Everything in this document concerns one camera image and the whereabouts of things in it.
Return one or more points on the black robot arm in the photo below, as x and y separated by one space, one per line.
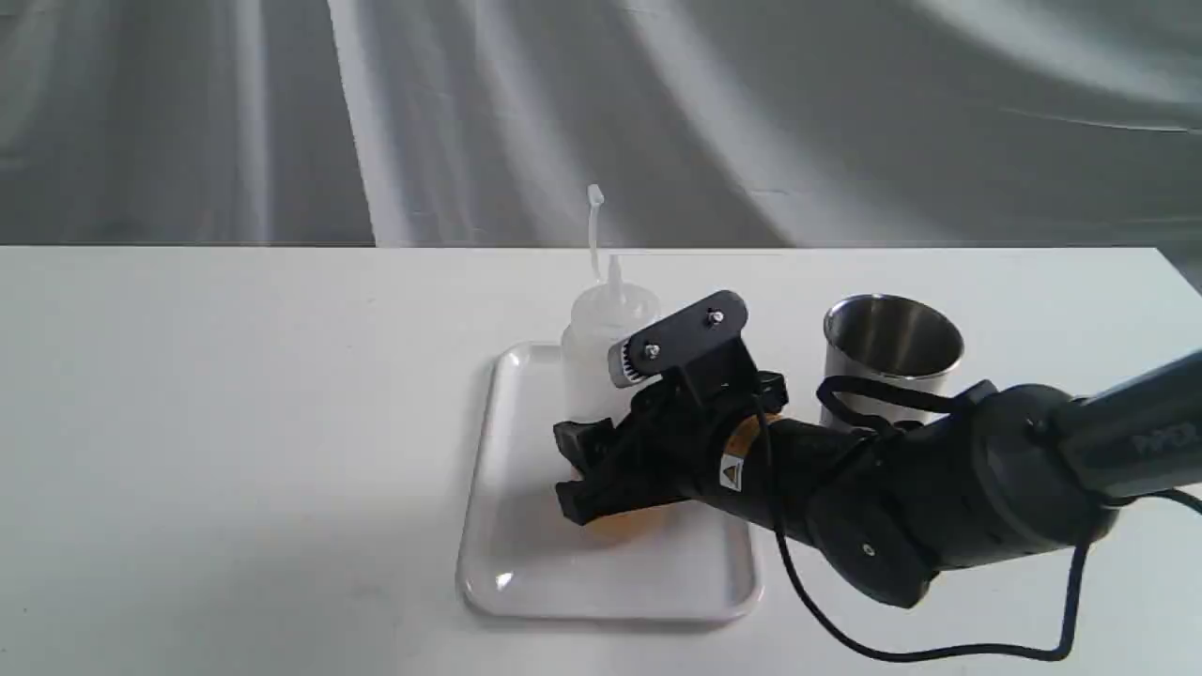
998 475

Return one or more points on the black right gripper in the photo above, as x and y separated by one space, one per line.
735 455

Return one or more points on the stainless steel cup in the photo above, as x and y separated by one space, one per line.
891 339

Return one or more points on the white rectangular plastic tray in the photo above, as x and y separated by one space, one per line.
521 559

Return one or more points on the clear plastic squeeze bottle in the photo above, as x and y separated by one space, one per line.
602 316

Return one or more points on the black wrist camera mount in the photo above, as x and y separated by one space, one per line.
699 348

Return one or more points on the grey fabric backdrop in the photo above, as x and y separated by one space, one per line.
806 124

